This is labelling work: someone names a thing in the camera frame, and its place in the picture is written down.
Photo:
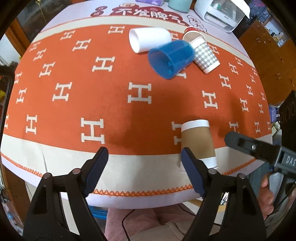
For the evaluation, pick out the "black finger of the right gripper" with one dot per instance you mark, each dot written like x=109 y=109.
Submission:
x=258 y=149

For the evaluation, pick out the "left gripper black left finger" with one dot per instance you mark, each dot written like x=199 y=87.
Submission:
x=45 y=218

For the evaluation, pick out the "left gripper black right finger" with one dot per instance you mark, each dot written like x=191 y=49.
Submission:
x=243 y=219

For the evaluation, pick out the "brown paper cup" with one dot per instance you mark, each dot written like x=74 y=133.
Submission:
x=196 y=135

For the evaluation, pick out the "grey checkered paper cup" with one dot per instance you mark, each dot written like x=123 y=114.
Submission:
x=204 y=57

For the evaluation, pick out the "blue plastic cup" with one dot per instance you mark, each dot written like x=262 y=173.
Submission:
x=169 y=59

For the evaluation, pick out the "red paper cup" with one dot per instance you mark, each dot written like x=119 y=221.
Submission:
x=191 y=33

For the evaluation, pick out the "white plastic cup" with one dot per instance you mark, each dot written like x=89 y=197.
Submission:
x=143 y=39

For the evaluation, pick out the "person's right hand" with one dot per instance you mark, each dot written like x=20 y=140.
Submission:
x=265 y=198

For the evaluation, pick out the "brown wooden cabinet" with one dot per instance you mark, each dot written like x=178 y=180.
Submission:
x=275 y=65

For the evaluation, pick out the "orange H-pattern blanket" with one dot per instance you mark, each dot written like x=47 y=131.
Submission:
x=129 y=92

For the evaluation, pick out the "white countertop sterilizer appliance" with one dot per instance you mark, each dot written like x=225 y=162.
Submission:
x=223 y=14

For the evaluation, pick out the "teal canister brown lid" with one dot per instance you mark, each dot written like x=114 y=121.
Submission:
x=180 y=5

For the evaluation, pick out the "purple tissue pack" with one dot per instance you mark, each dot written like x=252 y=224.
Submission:
x=153 y=2

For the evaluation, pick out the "wooden glass sliding door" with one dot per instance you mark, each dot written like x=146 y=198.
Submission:
x=31 y=20

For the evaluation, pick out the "lilac printed tablecloth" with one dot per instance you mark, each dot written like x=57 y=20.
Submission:
x=148 y=14

